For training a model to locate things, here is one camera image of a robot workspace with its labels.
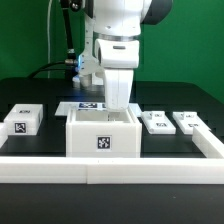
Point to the white tag sheet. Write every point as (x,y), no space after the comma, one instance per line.
(63,107)

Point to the white cabinet body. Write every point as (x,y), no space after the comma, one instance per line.
(89,133)

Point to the white cabinet top block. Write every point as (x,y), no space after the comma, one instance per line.
(24,119)

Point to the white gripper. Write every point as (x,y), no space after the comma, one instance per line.
(118,85)

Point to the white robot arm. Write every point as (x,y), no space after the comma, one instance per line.
(111,52)

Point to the white cabinet door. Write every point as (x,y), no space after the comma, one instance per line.
(157,122)
(187,120)

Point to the white U-shaped fence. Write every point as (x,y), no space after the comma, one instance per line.
(206,170)

